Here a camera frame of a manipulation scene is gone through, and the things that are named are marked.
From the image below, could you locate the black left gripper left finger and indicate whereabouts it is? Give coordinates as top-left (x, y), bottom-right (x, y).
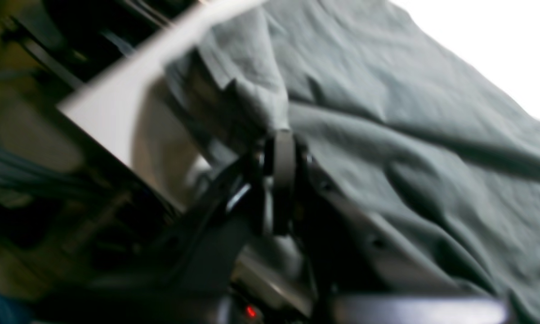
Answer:
top-left (36, 149), bottom-right (274, 324)

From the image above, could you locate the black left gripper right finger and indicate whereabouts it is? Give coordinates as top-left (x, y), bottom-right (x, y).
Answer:
top-left (272, 130), bottom-right (511, 324)

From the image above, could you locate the grey t-shirt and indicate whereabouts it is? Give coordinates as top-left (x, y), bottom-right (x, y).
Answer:
top-left (165, 0), bottom-right (540, 324)

